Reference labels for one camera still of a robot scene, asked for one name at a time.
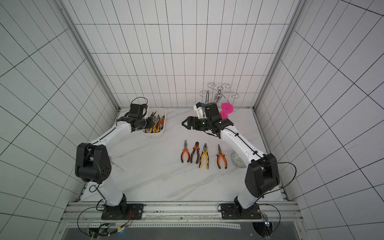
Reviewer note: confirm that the lower pink cup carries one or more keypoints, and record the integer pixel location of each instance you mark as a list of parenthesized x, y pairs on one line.
[(224, 115)]

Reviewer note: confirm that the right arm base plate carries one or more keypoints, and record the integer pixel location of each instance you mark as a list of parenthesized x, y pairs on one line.
[(233, 211)]

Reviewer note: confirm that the orange long nose pliers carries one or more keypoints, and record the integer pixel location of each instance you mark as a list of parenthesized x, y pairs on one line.
[(221, 156)]

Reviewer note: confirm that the orange diagonal cutting pliers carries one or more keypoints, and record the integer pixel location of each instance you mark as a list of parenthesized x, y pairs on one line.
[(195, 153)]

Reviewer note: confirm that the chrome cup holder stand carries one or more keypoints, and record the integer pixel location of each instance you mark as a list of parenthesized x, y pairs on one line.
[(219, 92)]

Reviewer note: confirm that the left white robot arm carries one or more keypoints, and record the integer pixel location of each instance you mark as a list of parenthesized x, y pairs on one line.
[(93, 164)]

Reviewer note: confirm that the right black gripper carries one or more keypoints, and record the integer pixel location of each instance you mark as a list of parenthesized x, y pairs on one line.
[(195, 123)]

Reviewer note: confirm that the orange pliers in box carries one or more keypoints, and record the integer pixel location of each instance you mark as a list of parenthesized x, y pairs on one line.
[(159, 123)]

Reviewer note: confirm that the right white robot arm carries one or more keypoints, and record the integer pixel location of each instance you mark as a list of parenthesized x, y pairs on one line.
[(262, 172)]

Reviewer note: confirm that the pink cup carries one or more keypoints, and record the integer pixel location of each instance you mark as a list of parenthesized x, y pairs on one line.
[(227, 108), (224, 115)]

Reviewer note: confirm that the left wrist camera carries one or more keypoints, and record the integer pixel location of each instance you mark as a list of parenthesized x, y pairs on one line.
[(139, 110)]

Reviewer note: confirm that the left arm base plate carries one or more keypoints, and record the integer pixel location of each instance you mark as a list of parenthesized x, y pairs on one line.
[(124, 212)]

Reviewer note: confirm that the white plastic storage box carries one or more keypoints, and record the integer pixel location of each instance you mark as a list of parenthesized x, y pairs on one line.
[(161, 112)]

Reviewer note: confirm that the upper pink cup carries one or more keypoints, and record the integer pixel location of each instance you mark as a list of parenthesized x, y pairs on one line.
[(227, 108)]

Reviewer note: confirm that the yellow combination pliers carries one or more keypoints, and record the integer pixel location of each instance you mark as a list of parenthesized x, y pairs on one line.
[(204, 155)]

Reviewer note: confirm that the orange combination pliers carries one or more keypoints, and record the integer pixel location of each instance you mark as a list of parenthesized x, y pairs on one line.
[(185, 151)]

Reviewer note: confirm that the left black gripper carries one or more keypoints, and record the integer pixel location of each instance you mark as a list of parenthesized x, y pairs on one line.
[(150, 125)]

